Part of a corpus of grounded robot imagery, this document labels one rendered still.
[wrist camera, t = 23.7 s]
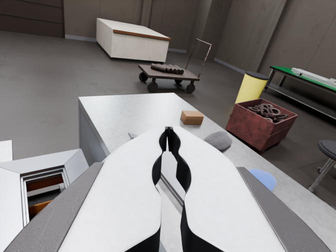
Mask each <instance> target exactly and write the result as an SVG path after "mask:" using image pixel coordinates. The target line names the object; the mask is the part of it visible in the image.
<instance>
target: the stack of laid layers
mask: <svg viewBox="0 0 336 252"><path fill-rule="evenodd" d="M60 176H62V179H63V183H64V187H65V189H66V188H67V187H68V186H69V185H70V182H69V179H68V175H67V172H66V169H65V165H60V166H55V167H50V168H46V169H41V170H36V171H31V172H27V173H22V174H20V189H21V205H22V220H23V228H24V227H25V226H26V225H27V223H28V222H30V219H29V208H28V197H27V186H26V184H30V183H35V182H39V181H43V180H47V179H51V178H56V177H60Z"/></svg>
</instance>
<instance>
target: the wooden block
mask: <svg viewBox="0 0 336 252"><path fill-rule="evenodd" d="M203 119H204V116H203V115H202V114H201V113H200V112H199V111H189V110H182V112H181V116H180V120H181V121H182V123H183V124H184V125H202V122H203Z"/></svg>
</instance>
